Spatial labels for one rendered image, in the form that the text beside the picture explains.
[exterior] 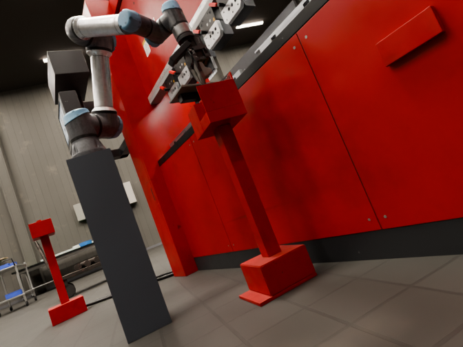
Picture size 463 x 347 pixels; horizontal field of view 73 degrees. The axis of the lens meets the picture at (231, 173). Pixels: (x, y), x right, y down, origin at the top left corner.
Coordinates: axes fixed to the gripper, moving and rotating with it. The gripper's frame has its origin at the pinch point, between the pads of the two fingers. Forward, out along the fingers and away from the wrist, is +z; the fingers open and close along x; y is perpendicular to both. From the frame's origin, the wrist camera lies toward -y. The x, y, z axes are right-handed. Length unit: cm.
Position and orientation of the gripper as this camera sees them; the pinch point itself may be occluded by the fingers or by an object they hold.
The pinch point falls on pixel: (202, 83)
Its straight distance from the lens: 127.3
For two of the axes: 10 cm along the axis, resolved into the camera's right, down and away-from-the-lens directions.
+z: 4.4, 9.0, -0.6
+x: -3.3, 2.3, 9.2
